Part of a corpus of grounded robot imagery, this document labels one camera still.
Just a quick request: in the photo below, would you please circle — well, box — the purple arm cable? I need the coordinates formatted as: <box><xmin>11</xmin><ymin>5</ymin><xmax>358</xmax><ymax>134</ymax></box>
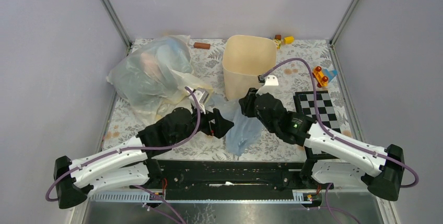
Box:
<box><xmin>258</xmin><ymin>57</ymin><xmax>419</xmax><ymax>224</ymax></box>
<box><xmin>45</xmin><ymin>86</ymin><xmax>203</xmax><ymax>224</ymax></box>

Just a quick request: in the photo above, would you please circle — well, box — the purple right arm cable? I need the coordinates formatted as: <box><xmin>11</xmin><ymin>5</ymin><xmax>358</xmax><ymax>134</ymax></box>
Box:
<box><xmin>258</xmin><ymin>57</ymin><xmax>419</xmax><ymax>224</ymax></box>

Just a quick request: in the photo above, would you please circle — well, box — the yellow toy figure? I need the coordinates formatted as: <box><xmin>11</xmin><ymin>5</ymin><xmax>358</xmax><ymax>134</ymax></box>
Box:
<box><xmin>273</xmin><ymin>39</ymin><xmax>282</xmax><ymax>49</ymax></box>

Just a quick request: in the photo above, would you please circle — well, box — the yellow toy block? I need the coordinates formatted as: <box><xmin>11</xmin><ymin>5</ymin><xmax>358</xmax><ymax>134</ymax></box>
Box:
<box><xmin>283</xmin><ymin>36</ymin><xmax>295</xmax><ymax>44</ymax></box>

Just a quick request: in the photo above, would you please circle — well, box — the beige plastic trash bin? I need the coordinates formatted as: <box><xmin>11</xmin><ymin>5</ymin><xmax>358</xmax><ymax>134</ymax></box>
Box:
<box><xmin>221</xmin><ymin>35</ymin><xmax>277</xmax><ymax>101</ymax></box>

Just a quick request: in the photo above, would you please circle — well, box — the floral patterned table mat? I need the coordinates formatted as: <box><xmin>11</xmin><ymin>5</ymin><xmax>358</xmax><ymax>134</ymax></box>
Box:
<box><xmin>99</xmin><ymin>38</ymin><xmax>360</xmax><ymax>163</ymax></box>

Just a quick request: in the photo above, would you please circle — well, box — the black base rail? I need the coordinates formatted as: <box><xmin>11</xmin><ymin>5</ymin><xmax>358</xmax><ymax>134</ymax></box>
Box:
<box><xmin>141</xmin><ymin>160</ymin><xmax>327</xmax><ymax>201</ymax></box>

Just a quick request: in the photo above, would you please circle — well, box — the translucent white yellow trash bag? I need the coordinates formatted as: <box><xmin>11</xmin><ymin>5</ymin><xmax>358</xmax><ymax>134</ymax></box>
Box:
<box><xmin>107</xmin><ymin>35</ymin><xmax>214</xmax><ymax>125</ymax></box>

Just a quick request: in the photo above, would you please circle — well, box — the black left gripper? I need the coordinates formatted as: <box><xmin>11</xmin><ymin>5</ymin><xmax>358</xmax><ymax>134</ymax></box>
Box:
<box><xmin>173</xmin><ymin>103</ymin><xmax>234</xmax><ymax>145</ymax></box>

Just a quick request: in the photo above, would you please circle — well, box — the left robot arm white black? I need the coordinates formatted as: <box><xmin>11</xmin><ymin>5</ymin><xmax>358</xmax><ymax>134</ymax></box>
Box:
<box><xmin>53</xmin><ymin>108</ymin><xmax>234</xmax><ymax>209</ymax></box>

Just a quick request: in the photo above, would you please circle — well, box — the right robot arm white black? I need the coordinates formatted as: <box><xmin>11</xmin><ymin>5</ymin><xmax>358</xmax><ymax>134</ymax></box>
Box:
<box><xmin>239</xmin><ymin>88</ymin><xmax>405</xmax><ymax>201</ymax></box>

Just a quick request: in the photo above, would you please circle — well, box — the light blue trash bag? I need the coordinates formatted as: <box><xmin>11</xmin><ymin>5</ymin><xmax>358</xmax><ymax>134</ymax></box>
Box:
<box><xmin>208</xmin><ymin>93</ymin><xmax>263</xmax><ymax>156</ymax></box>

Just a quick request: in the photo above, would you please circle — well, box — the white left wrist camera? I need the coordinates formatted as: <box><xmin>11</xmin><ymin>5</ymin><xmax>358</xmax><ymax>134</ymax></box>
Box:
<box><xmin>188</xmin><ymin>87</ymin><xmax>209</xmax><ymax>114</ymax></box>

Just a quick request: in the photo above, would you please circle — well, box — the blue triangle toy piece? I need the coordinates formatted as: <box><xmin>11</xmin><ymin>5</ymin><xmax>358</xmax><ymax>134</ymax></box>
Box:
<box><xmin>323</xmin><ymin>69</ymin><xmax>337</xmax><ymax>82</ymax></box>

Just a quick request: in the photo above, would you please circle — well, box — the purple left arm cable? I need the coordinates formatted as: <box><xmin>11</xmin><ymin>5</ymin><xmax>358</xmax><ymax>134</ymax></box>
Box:
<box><xmin>45</xmin><ymin>86</ymin><xmax>203</xmax><ymax>224</ymax></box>

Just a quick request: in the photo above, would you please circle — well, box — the brown cylinder toy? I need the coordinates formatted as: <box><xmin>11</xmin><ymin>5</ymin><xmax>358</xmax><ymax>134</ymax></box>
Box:
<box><xmin>193</xmin><ymin>42</ymin><xmax>211</xmax><ymax>50</ymax></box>

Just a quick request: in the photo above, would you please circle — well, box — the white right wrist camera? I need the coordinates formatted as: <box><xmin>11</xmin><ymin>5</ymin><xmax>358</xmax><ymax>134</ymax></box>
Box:
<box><xmin>257</xmin><ymin>75</ymin><xmax>279</xmax><ymax>95</ymax></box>

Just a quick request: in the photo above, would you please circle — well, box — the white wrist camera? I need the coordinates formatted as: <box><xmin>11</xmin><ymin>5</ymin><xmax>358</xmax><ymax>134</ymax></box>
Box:
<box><xmin>188</xmin><ymin>87</ymin><xmax>209</xmax><ymax>114</ymax></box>
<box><xmin>257</xmin><ymin>75</ymin><xmax>279</xmax><ymax>95</ymax></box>

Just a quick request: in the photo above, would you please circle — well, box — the black white checkerboard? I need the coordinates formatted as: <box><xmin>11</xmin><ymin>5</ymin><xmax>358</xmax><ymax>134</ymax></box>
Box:
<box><xmin>293</xmin><ymin>91</ymin><xmax>341</xmax><ymax>160</ymax></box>

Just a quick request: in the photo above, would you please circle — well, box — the orange red toy car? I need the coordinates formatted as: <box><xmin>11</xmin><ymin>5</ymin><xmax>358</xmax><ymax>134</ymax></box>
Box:
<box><xmin>312</xmin><ymin>66</ymin><xmax>329</xmax><ymax>88</ymax></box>

